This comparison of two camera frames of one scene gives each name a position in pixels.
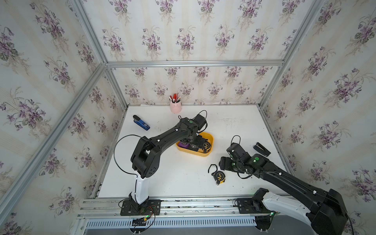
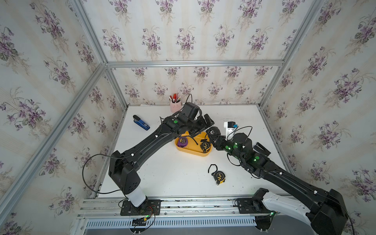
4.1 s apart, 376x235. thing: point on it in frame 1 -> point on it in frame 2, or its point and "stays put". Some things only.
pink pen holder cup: x=176 y=107 stays put
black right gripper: x=225 y=166 -> x=220 y=140
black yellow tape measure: x=206 y=146 stays put
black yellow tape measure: x=219 y=176 stays put
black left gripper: x=199 y=144 -> x=203 y=125
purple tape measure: x=186 y=146 stays put
